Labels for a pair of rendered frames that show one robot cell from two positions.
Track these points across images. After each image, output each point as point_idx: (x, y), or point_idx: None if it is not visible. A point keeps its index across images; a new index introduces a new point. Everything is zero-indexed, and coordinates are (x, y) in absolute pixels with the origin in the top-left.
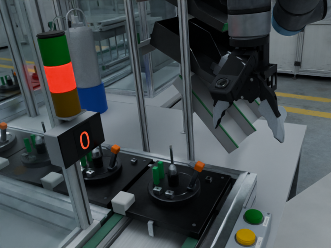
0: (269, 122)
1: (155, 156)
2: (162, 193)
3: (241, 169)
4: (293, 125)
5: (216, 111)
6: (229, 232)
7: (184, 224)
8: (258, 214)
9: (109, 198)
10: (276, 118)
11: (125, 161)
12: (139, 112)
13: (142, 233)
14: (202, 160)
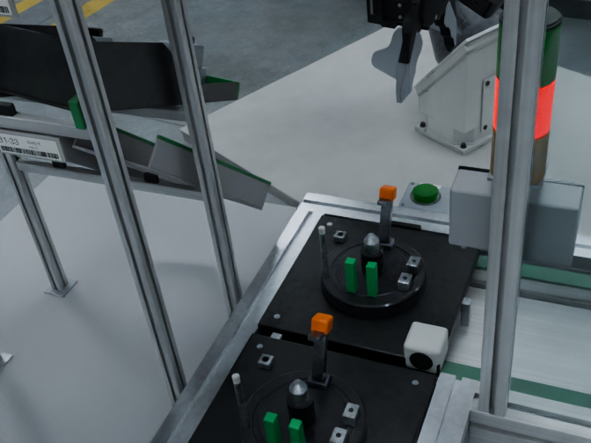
0: (451, 29)
1: (230, 337)
2: None
3: (208, 257)
4: (47, 183)
5: (412, 68)
6: None
7: (464, 257)
8: (426, 185)
9: (414, 375)
10: (456, 18)
11: (260, 383)
12: (154, 295)
13: (458, 344)
14: None
